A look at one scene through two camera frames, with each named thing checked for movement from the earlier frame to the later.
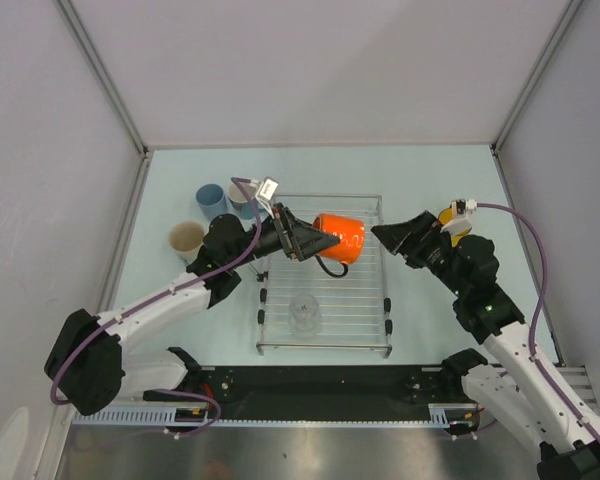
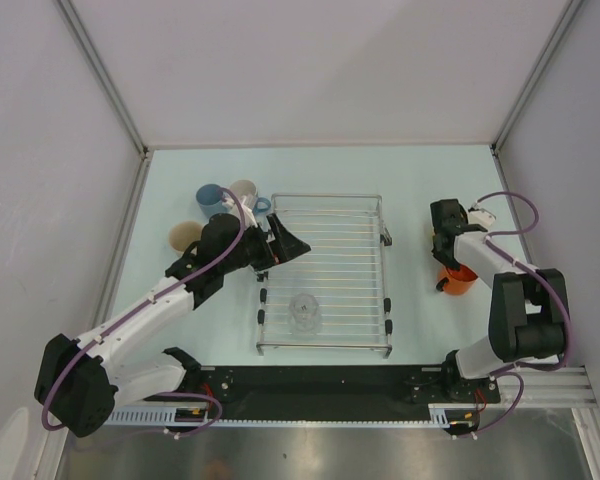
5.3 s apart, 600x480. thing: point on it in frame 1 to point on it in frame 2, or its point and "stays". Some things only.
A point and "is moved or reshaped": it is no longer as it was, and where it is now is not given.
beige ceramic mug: (186, 237) stays
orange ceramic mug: (350, 231) is moved or reshaped
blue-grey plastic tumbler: (211, 201) stays
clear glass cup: (305, 315) stays
